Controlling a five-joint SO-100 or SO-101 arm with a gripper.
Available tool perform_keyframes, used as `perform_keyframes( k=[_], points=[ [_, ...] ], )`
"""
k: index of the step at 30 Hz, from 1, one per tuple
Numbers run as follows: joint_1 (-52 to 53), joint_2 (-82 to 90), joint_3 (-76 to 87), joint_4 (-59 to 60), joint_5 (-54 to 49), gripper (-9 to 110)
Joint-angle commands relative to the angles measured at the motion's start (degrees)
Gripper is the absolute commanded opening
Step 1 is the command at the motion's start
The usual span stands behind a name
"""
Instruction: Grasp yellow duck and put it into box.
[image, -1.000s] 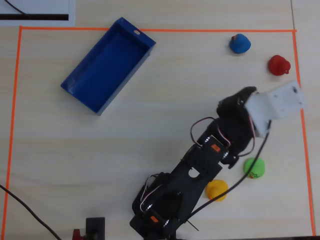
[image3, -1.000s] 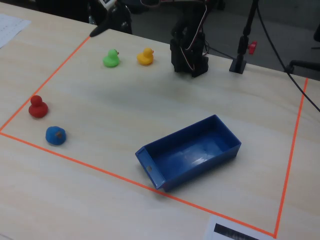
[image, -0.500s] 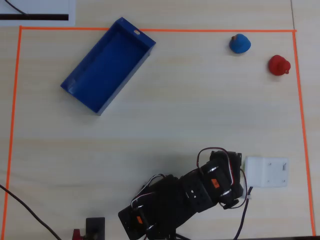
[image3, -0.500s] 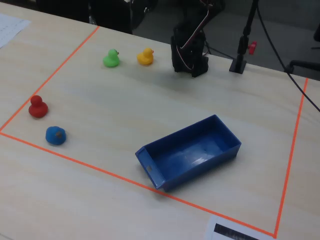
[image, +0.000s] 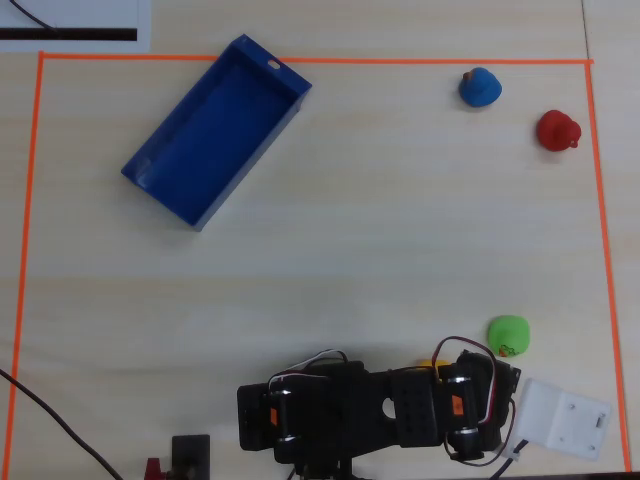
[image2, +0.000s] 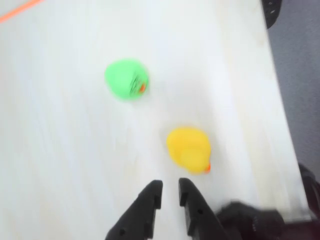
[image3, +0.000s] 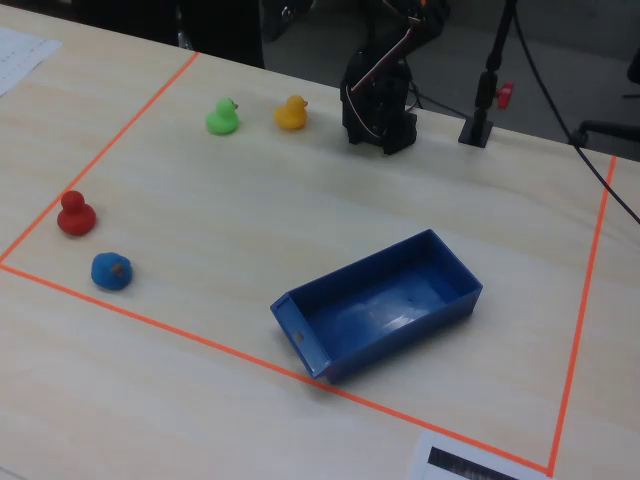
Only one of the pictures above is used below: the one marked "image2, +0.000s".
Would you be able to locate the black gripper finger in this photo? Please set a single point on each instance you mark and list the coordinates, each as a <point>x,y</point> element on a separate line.
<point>197,212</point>
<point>140,212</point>

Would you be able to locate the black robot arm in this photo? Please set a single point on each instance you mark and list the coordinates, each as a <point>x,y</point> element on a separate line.
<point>250,222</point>

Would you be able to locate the green rubber duck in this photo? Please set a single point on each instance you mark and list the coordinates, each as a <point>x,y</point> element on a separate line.
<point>123,80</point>

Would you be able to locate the yellow rubber duck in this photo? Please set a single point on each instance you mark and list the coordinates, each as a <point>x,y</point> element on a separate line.
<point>188,150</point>

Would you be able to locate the black chair base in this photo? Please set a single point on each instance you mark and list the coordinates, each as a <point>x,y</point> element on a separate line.
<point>271,11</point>

